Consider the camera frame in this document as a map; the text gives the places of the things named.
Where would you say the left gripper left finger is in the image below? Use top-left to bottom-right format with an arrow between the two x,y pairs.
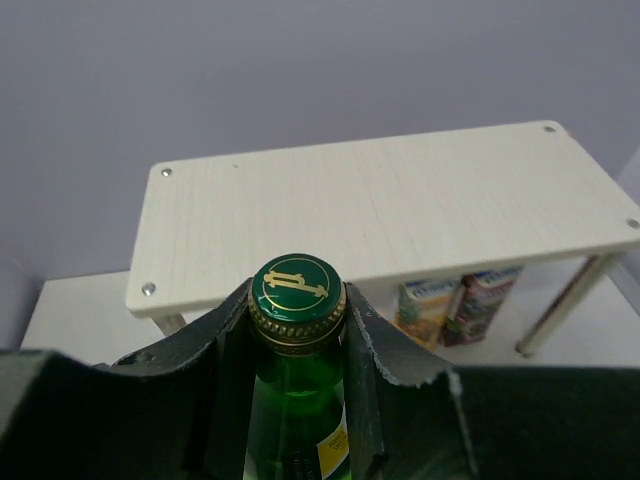
1,284 -> 255,479

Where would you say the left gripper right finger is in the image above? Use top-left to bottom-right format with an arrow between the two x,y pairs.
344,285 -> 639,479

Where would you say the green glass bottle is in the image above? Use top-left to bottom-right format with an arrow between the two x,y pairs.
244,253 -> 351,479

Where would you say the white two-tier shelf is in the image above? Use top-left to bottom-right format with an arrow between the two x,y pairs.
124,119 -> 640,357

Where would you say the yellow pineapple juice carton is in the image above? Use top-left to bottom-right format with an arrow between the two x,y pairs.
392,277 -> 460,351

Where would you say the purple grape juice carton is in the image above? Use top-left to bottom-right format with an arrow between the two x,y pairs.
440,266 -> 524,347

